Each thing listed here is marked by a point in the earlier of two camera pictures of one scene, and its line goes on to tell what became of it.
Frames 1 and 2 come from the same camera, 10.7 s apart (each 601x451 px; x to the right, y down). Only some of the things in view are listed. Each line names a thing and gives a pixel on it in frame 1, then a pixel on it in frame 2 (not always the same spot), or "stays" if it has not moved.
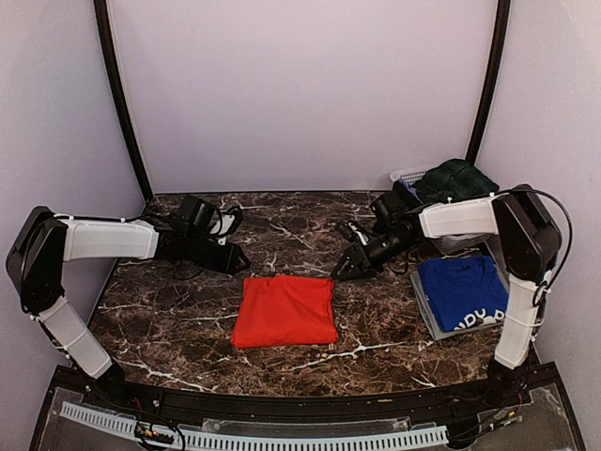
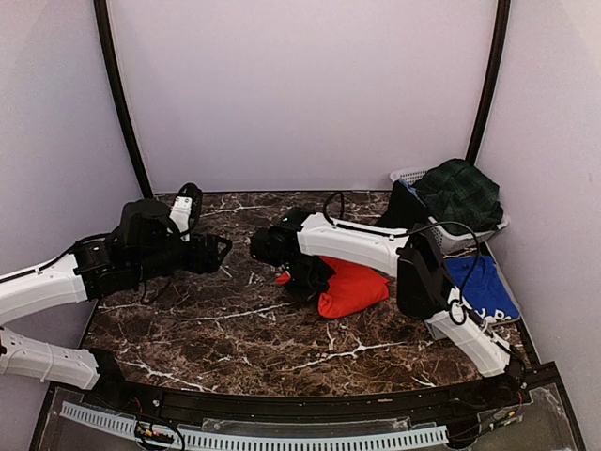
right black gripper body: [377, 255] to [313, 279]
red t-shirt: [285, 310] to [352, 290]
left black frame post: [107, 49] stays
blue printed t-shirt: [464, 292] stays
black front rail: [304, 410] stays
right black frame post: [497, 54] stays
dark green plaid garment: [454, 178] stays
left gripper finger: [239, 260] to [226, 241]
